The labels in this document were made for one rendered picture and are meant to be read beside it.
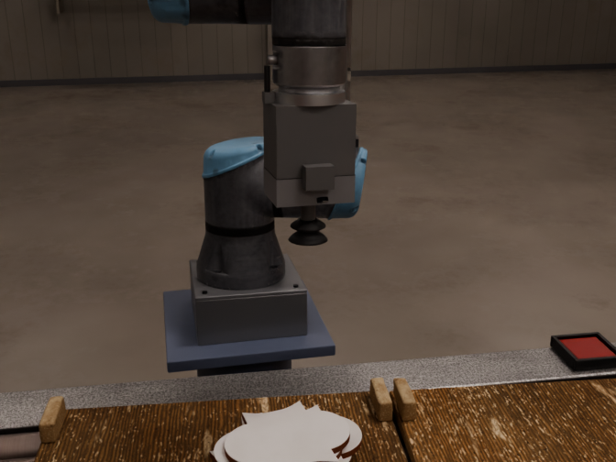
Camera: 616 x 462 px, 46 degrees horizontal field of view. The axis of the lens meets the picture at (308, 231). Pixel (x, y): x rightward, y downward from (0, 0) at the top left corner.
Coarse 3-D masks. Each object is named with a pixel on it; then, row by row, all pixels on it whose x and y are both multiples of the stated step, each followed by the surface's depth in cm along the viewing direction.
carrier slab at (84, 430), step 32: (96, 416) 88; (128, 416) 88; (160, 416) 88; (192, 416) 88; (224, 416) 88; (352, 416) 88; (64, 448) 82; (96, 448) 82; (128, 448) 82; (160, 448) 82; (192, 448) 82; (384, 448) 82
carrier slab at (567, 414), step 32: (512, 384) 95; (544, 384) 95; (576, 384) 95; (608, 384) 95; (416, 416) 88; (448, 416) 88; (480, 416) 88; (512, 416) 88; (544, 416) 88; (576, 416) 88; (608, 416) 88; (416, 448) 82; (448, 448) 82; (480, 448) 82; (512, 448) 82; (544, 448) 82; (576, 448) 82; (608, 448) 82
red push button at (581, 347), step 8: (568, 344) 106; (576, 344) 106; (584, 344) 106; (592, 344) 106; (600, 344) 106; (576, 352) 104; (584, 352) 104; (592, 352) 104; (600, 352) 104; (608, 352) 104
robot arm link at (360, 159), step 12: (348, 0) 113; (348, 12) 113; (348, 24) 114; (348, 36) 114; (348, 48) 114; (348, 60) 115; (348, 72) 115; (348, 84) 115; (348, 96) 116; (360, 156) 115; (360, 168) 114; (360, 180) 114; (360, 192) 114; (324, 204) 115; (336, 204) 115; (348, 204) 115; (288, 216) 118; (300, 216) 118; (324, 216) 118; (336, 216) 118; (348, 216) 118
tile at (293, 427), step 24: (288, 408) 82; (240, 432) 78; (264, 432) 78; (288, 432) 78; (312, 432) 78; (336, 432) 78; (240, 456) 74; (264, 456) 74; (288, 456) 74; (312, 456) 74
